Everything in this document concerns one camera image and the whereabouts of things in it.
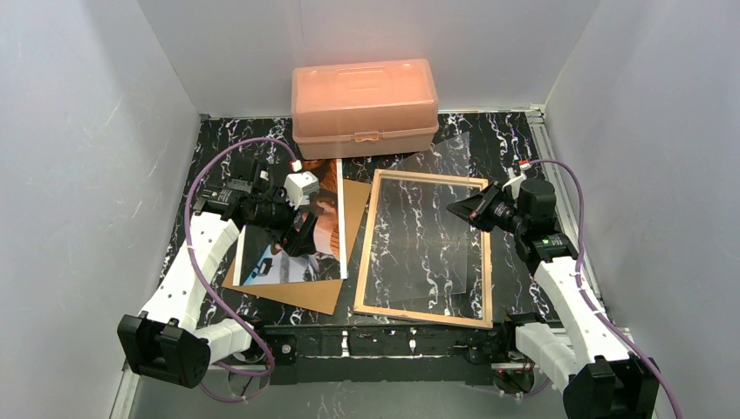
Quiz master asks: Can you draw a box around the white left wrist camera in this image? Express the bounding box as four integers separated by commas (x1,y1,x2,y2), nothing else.
284,160,319,209

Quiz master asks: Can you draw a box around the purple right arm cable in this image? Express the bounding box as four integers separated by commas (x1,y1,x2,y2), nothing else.
529,159,686,419

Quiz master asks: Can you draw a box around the aluminium front rail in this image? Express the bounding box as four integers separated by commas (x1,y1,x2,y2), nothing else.
122,329,643,373

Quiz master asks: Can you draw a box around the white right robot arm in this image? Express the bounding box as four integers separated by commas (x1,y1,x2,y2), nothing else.
447,176,659,418

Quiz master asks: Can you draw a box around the aluminium right side rail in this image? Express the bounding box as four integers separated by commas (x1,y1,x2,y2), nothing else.
529,105,602,302

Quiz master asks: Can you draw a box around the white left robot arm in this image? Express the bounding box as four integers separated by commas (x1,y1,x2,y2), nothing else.
117,161,319,388

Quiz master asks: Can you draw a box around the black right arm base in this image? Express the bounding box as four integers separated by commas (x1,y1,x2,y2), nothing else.
463,313,547,364

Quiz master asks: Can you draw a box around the white wooden picture frame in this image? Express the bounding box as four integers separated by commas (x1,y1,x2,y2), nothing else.
353,169,494,329

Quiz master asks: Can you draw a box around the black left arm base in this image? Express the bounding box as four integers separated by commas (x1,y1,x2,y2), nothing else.
230,324,298,366

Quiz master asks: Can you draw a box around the clear acrylic sheet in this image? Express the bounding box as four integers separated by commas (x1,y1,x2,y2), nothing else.
378,131,472,302

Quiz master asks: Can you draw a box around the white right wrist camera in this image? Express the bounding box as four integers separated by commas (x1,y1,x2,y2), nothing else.
504,160,531,199

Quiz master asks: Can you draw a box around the translucent orange plastic box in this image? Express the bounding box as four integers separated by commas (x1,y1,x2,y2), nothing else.
291,59,439,160

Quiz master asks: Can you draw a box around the brown cardboard backing board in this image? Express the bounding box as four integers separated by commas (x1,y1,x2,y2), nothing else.
222,179,372,315

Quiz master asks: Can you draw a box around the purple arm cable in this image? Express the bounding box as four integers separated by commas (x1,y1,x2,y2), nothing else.
529,159,686,419
182,136,302,404

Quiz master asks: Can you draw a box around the printed photo with white border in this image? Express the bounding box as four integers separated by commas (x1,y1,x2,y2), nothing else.
229,159,347,286

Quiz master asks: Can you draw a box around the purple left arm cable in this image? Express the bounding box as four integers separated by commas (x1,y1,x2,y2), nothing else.
182,136,302,404

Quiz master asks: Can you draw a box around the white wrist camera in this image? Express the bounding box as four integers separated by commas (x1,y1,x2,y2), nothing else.
504,160,531,199
284,160,319,209

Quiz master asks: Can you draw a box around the aluminium rail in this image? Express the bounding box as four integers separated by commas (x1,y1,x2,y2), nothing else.
122,329,643,373
529,105,602,302

